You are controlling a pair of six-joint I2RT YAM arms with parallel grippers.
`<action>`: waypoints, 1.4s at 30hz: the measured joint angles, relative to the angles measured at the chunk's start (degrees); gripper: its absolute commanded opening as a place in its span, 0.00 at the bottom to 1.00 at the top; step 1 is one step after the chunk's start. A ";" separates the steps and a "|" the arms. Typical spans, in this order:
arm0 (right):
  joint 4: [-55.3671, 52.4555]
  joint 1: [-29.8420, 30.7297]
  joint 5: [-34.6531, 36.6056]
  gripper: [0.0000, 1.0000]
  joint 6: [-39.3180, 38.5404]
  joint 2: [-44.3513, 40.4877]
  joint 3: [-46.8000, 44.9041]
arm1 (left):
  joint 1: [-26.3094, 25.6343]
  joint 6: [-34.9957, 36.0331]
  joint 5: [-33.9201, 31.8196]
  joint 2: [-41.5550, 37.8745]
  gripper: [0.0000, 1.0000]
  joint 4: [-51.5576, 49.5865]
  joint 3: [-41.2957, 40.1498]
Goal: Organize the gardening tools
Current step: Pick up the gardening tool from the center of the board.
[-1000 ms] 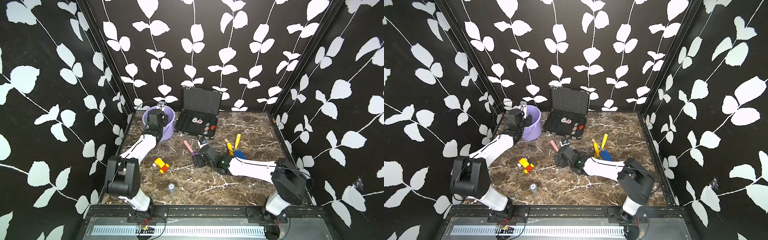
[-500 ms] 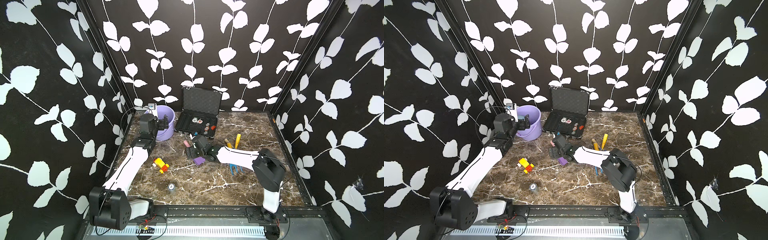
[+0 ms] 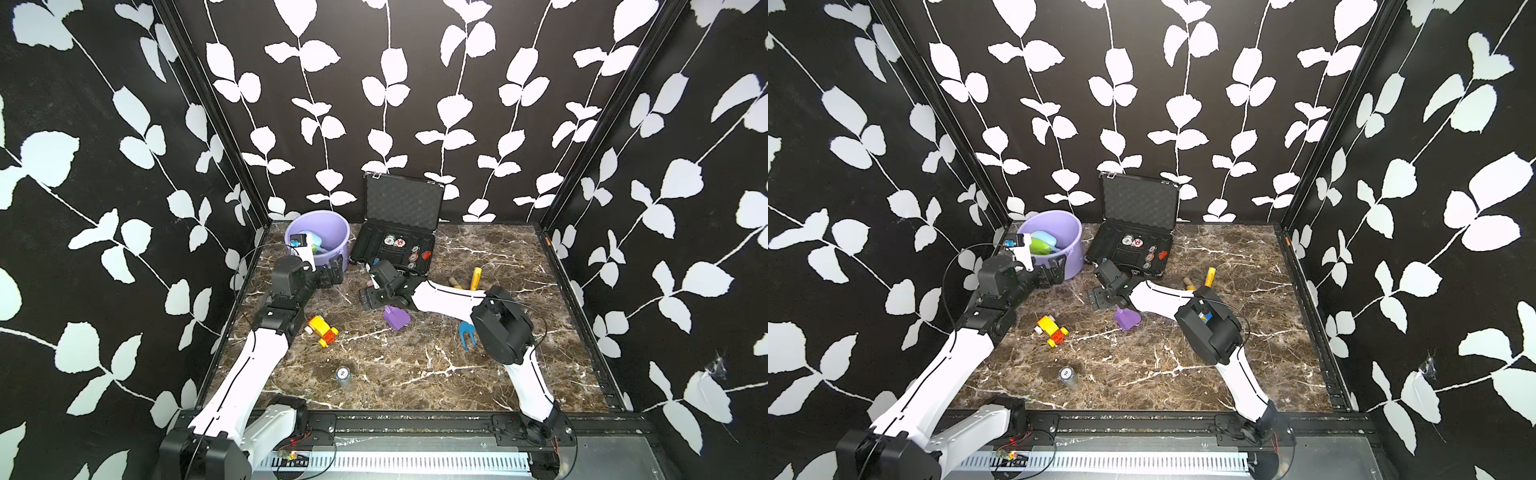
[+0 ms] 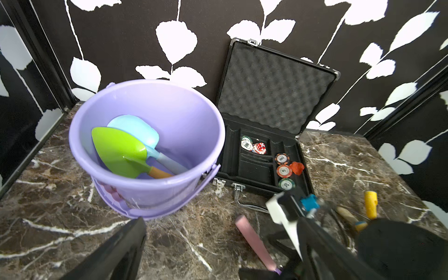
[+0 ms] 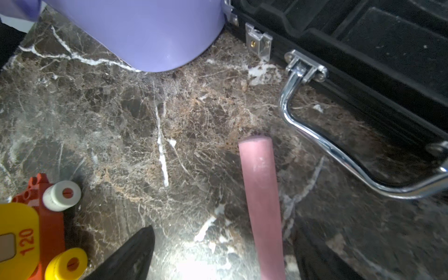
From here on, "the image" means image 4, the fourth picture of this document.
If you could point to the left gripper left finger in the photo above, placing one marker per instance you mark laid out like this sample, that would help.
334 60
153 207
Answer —
118 258

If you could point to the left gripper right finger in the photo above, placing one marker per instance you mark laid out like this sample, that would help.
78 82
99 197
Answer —
337 260

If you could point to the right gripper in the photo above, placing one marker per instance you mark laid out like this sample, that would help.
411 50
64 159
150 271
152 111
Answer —
285 257

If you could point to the purple shovel pink handle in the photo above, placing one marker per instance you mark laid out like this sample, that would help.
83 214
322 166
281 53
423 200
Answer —
256 243

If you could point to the green trowel yellow handle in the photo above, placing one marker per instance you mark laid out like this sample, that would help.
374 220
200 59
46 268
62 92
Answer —
123 154

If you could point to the light blue toy shovel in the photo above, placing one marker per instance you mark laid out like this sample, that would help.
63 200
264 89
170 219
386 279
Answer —
142 131

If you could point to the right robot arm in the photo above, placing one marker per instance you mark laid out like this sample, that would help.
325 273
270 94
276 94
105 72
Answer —
386 250

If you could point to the yellow tool wooden tip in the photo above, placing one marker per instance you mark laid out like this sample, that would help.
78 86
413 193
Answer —
358 225

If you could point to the red plastic piece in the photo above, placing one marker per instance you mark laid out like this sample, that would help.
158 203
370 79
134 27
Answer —
297 168

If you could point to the orange black poker chip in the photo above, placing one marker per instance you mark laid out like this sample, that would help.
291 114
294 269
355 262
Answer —
282 159

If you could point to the red white poker chip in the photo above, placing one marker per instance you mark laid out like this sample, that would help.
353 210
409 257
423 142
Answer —
259 148

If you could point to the white green poker chip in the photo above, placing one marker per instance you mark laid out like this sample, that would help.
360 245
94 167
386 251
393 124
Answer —
246 143

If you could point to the purple plastic bucket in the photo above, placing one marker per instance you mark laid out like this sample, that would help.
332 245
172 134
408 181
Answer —
191 131

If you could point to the black poker chip case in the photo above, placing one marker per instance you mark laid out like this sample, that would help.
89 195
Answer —
270 97

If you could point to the blue trowel yellow handle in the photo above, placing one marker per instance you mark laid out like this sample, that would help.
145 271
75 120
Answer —
371 203

